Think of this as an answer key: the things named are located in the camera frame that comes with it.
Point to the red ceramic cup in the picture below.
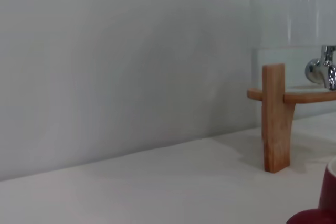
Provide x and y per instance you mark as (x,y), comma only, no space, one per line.
(329,195)

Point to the chrome faucet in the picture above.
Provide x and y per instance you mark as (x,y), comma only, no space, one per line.
(319,73)

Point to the wooden dispenser stand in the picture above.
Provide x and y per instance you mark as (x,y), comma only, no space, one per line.
(274,119)

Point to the glass water dispenser jar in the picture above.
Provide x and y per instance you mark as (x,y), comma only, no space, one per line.
(275,24)

